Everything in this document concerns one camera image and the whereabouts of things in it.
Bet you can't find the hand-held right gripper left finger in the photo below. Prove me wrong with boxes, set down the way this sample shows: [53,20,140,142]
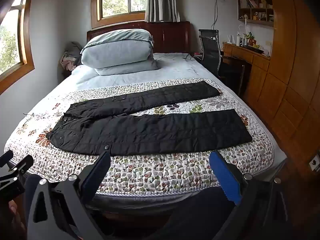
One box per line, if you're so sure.
[27,151,112,240]

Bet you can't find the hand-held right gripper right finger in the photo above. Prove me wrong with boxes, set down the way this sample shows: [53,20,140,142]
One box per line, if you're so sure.
[209,150,298,240]

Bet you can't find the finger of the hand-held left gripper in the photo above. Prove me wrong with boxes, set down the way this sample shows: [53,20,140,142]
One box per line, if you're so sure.
[10,154,34,175]
[0,150,14,167]

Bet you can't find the black quilted pants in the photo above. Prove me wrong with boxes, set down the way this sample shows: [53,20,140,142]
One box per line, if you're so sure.
[46,80,253,155]

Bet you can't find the person's left hand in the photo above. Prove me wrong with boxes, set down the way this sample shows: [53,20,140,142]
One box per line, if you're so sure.
[9,200,27,233]

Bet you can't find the floral quilted bedspread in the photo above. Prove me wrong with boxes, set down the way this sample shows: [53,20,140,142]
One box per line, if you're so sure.
[4,78,275,197]

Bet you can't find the light blue pillow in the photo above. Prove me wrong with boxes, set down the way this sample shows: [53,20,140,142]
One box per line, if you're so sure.
[94,59,159,76]

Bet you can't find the pile of clothes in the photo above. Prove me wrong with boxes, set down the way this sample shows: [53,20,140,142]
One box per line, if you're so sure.
[59,42,84,72]

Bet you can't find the wooden desk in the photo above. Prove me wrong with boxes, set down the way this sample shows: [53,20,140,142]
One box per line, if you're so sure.
[222,42,272,107]

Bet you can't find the black office chair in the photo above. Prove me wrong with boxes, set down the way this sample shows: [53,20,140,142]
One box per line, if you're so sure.
[198,29,223,77]

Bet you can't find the wooden wardrobe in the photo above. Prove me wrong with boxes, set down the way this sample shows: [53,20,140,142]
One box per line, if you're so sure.
[246,0,320,195]

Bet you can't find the grey pillows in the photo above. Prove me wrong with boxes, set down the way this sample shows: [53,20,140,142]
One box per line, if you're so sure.
[80,29,155,69]

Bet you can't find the black keyboard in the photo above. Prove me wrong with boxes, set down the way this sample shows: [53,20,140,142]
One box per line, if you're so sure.
[242,45,265,54]

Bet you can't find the dark wooden headboard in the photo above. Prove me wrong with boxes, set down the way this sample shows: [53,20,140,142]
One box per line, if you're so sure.
[86,21,192,54]

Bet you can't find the grey curtain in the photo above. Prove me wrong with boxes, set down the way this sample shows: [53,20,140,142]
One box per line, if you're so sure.
[144,0,181,23]

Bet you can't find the white wall socket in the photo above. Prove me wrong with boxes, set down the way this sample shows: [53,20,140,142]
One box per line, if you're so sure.
[309,154,320,172]

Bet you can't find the black cable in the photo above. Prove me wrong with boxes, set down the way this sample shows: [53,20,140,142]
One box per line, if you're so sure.
[183,53,201,62]

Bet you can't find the wooden wall shelf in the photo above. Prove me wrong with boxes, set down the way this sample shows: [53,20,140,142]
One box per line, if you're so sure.
[237,0,275,26]

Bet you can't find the white wall cable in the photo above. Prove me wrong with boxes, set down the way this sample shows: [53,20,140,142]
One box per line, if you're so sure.
[211,0,218,30]

